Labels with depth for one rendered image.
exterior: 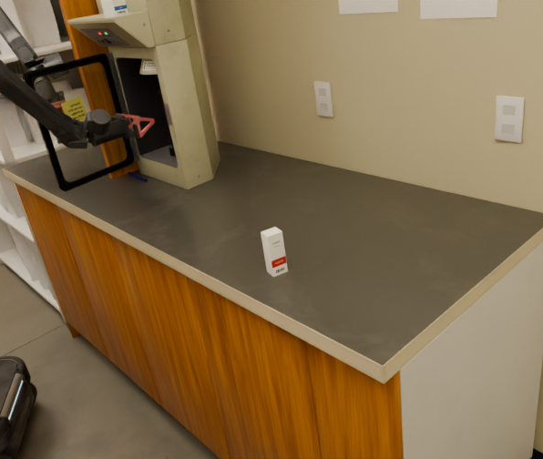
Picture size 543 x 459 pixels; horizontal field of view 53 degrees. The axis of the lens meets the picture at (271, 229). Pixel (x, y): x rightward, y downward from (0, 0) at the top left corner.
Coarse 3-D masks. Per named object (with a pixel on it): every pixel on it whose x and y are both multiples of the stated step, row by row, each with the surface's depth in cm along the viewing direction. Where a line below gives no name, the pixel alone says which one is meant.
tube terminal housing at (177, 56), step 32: (96, 0) 180; (128, 0) 165; (160, 0) 162; (160, 32) 164; (192, 32) 182; (160, 64) 167; (192, 64) 176; (192, 96) 177; (192, 128) 180; (192, 160) 183
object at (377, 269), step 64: (64, 192) 200; (128, 192) 191; (192, 192) 182; (256, 192) 175; (320, 192) 168; (384, 192) 161; (448, 192) 155; (192, 256) 142; (256, 256) 137; (320, 256) 133; (384, 256) 129; (448, 256) 125; (512, 256) 122; (320, 320) 110; (384, 320) 107; (448, 320) 108
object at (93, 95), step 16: (96, 64) 184; (48, 80) 173; (64, 80) 177; (80, 80) 181; (96, 80) 185; (48, 96) 174; (64, 96) 178; (80, 96) 182; (96, 96) 186; (64, 112) 179; (80, 112) 183; (112, 112) 192; (112, 144) 195; (64, 160) 182; (80, 160) 187; (96, 160) 191; (112, 160) 196; (64, 176) 183; (80, 176) 188
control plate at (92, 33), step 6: (84, 30) 175; (90, 30) 172; (96, 30) 169; (102, 30) 166; (108, 30) 164; (90, 36) 179; (96, 36) 176; (102, 36) 173; (108, 36) 170; (114, 36) 167; (102, 42) 179; (114, 42) 173; (120, 42) 170
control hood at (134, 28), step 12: (132, 12) 164; (144, 12) 159; (72, 24) 174; (84, 24) 169; (96, 24) 163; (108, 24) 158; (120, 24) 155; (132, 24) 158; (144, 24) 160; (120, 36) 165; (132, 36) 160; (144, 36) 161
